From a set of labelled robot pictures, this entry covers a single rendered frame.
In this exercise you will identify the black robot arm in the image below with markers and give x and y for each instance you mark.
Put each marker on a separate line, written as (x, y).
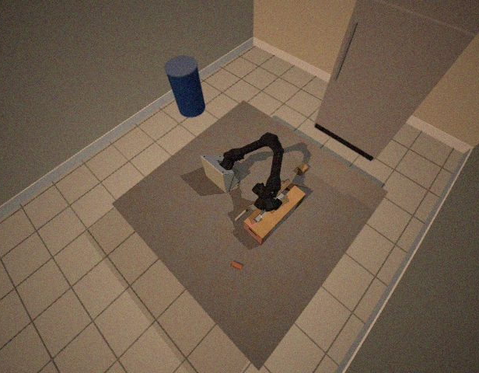
(273, 182)

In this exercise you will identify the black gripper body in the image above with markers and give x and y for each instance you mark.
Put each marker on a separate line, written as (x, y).
(277, 201)

